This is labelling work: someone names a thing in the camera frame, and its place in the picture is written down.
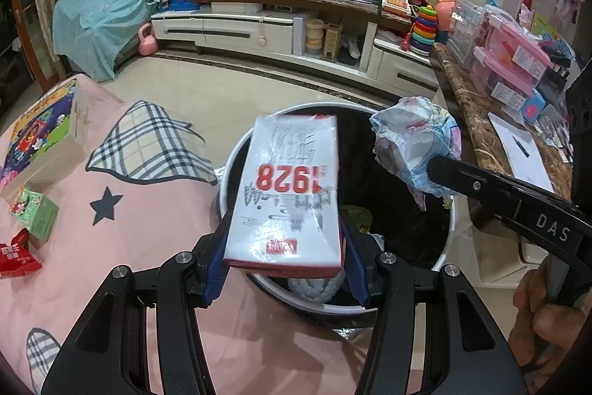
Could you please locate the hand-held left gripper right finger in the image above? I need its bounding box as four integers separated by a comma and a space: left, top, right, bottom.
340, 210, 529, 395

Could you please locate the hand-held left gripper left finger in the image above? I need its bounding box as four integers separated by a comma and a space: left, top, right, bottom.
41, 210, 236, 395

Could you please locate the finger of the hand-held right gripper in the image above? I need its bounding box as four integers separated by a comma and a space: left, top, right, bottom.
428, 155, 521, 217

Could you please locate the green pouch with white cap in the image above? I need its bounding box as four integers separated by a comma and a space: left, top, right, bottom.
342, 204, 374, 235

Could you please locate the black white-rimmed trash can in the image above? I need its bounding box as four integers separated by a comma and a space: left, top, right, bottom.
216, 101, 458, 328

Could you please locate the white blue wrapper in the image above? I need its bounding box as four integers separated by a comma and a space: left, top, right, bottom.
370, 96, 463, 211

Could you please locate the white red carton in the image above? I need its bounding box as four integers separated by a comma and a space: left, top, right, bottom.
223, 114, 345, 282

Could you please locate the person's right hand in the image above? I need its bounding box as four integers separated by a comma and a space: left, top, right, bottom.
506, 258, 592, 372

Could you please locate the white paper sheet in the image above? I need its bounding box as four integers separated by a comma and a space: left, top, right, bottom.
488, 112, 556, 192

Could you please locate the pink plaid-patch blanket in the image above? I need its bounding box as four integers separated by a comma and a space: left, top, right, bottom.
0, 73, 417, 395

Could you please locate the marble counter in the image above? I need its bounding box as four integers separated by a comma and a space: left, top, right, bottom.
430, 42, 574, 238

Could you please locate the small blue box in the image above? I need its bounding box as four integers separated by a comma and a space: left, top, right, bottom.
520, 90, 546, 123

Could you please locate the pink storage box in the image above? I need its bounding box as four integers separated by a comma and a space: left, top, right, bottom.
483, 4, 553, 83
469, 48, 539, 123

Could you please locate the clear storage box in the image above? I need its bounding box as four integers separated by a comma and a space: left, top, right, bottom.
446, 0, 491, 63

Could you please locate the pink toy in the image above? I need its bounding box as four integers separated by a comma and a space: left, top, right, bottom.
435, 0, 456, 32

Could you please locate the small green box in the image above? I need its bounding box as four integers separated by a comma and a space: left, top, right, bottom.
10, 187, 60, 245

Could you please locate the toy cash register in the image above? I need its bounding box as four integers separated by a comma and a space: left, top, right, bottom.
384, 0, 412, 19

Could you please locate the red snack packet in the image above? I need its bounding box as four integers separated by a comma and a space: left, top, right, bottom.
0, 229, 43, 280

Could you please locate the beige slotted box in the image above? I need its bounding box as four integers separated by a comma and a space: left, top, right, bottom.
323, 22, 344, 63

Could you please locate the stack of round containers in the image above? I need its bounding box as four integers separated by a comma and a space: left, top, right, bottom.
305, 19, 324, 56

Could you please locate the colourful printed box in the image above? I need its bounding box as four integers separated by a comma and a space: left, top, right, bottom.
0, 77, 93, 198

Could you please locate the pink kettlebell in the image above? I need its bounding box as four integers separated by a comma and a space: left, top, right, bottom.
138, 23, 160, 57

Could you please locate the white television cabinet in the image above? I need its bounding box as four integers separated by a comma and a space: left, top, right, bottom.
150, 0, 445, 97

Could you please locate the blue toy base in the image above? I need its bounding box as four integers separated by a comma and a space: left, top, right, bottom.
159, 0, 199, 14

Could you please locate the teal cloth cover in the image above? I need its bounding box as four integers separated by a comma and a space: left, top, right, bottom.
52, 0, 160, 82

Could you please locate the glass sliding door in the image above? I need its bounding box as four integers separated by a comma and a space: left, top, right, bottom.
0, 0, 51, 95

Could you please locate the rainbow ring stacking toy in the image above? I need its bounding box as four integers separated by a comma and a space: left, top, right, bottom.
409, 5, 440, 53

